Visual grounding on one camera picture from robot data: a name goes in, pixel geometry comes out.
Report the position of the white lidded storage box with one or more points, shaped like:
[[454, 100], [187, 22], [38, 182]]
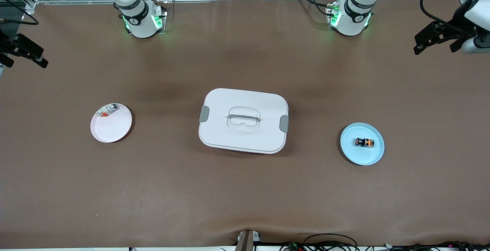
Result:
[[229, 98]]

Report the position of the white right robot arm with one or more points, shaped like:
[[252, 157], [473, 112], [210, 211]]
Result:
[[139, 23]]

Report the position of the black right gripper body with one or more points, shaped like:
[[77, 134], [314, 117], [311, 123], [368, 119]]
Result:
[[8, 46]]

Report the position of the brown post with white bracket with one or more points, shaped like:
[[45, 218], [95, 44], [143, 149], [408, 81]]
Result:
[[245, 243]]

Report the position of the light blue round plate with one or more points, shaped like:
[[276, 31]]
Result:
[[361, 157]]

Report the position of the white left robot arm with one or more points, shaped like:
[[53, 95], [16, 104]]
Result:
[[350, 21]]

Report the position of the orange push button switch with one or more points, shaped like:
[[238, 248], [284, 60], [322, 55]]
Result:
[[364, 142]]

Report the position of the grey box latch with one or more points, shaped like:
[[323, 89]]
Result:
[[284, 123], [204, 113]]

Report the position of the pinkish white round plate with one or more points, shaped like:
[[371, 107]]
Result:
[[111, 128]]

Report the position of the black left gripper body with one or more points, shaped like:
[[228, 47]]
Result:
[[454, 30]]

